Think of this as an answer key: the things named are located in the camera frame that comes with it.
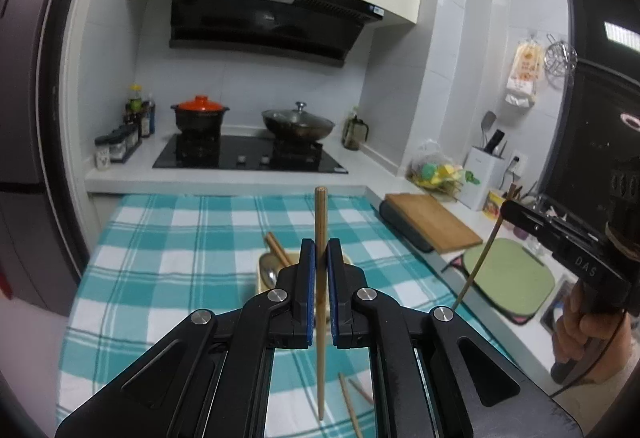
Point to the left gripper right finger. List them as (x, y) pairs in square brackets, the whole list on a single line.
[(432, 374)]

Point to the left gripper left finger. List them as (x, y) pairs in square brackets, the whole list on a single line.
[(210, 375)]

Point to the wooden chopstick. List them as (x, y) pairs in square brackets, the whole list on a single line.
[(350, 408), (483, 254), (321, 240), (361, 391)]

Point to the steel spoon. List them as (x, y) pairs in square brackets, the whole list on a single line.
[(269, 268)]

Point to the person's right hand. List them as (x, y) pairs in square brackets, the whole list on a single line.
[(575, 327)]

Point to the green pot holder mat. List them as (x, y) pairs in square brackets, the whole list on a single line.
[(513, 281)]

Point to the yellow snack packet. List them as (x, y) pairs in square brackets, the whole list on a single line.
[(493, 203)]

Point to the teal plaid tablecloth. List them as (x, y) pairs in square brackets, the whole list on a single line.
[(162, 256)]

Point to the chopstick in box left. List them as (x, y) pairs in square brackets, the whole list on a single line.
[(277, 250)]

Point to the cream utensil holder box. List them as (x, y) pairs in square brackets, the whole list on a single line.
[(294, 258)]

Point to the wooden cutting board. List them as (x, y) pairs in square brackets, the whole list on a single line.
[(441, 229)]

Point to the white knife block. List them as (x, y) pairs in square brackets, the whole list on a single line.
[(482, 166)]

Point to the plastic bag of sponges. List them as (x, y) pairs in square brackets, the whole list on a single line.
[(432, 171)]

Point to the silver refrigerator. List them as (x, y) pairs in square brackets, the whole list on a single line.
[(43, 254)]

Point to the hanging steel whisk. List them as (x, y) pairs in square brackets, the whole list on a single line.
[(560, 62)]

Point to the hanging plastic bag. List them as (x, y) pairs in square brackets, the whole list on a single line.
[(524, 74)]

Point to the black gas stove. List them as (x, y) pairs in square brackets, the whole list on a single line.
[(245, 153)]

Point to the spice jar rack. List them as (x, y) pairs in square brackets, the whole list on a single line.
[(116, 147)]

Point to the olive water jug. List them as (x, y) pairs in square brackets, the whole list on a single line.
[(355, 131)]

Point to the black pot orange lid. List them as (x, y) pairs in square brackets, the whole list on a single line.
[(199, 116)]

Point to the black wok glass lid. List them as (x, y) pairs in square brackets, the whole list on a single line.
[(297, 123)]

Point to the sauce bottles group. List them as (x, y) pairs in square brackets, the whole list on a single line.
[(140, 111)]

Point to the black range hood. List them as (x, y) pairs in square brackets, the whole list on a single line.
[(317, 30)]

